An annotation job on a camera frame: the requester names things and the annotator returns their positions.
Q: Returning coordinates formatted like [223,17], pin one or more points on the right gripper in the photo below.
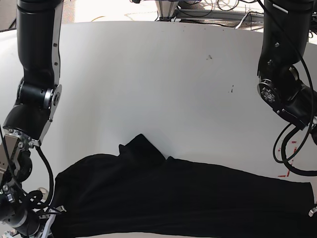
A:
[30,224]

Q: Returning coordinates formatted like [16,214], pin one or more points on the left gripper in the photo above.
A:
[313,210]

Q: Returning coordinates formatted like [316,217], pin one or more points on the black t-shirt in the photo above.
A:
[141,191]

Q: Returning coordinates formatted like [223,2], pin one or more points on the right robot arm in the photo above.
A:
[38,25]

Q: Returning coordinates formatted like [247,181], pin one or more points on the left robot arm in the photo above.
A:
[285,83]

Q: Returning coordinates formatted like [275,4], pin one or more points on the left table grommet hole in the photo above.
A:
[44,192]

